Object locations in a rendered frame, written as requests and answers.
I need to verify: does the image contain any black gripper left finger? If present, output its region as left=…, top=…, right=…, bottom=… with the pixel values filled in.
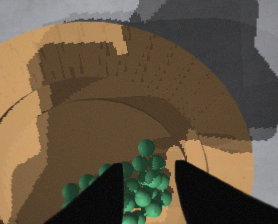
left=44, top=163, right=124, bottom=224

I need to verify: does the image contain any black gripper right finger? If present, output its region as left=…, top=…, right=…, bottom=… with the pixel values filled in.
left=175, top=160, right=278, bottom=224

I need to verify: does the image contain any round wooden bead board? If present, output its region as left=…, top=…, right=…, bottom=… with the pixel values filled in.
left=0, top=22, right=253, bottom=224

